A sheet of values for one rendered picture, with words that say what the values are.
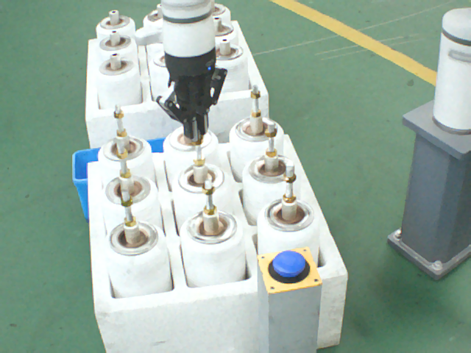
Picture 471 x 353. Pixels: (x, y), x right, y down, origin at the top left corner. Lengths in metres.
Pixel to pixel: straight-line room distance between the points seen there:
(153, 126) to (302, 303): 0.71
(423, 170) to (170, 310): 0.51
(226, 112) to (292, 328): 0.68
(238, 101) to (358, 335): 0.57
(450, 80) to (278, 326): 0.50
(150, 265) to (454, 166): 0.53
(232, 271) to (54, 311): 0.40
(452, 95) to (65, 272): 0.80
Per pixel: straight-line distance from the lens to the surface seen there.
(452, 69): 1.13
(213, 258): 1.03
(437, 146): 1.19
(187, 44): 0.97
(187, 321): 1.07
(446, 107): 1.17
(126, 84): 1.47
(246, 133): 1.23
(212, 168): 1.15
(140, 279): 1.04
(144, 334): 1.09
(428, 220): 1.29
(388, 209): 1.48
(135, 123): 1.48
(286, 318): 0.91
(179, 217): 1.16
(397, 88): 1.90
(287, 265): 0.87
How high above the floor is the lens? 0.95
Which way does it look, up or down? 38 degrees down
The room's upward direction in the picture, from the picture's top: 3 degrees counter-clockwise
